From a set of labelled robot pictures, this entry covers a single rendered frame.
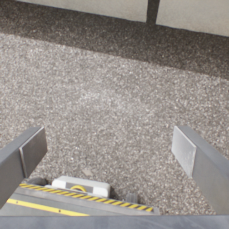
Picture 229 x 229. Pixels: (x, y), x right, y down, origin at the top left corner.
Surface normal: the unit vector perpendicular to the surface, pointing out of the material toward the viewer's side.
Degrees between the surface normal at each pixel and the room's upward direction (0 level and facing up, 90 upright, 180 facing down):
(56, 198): 0
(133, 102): 0
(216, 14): 90
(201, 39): 0
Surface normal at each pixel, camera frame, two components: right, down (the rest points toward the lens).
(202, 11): -0.26, 0.96
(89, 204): -0.13, -0.10
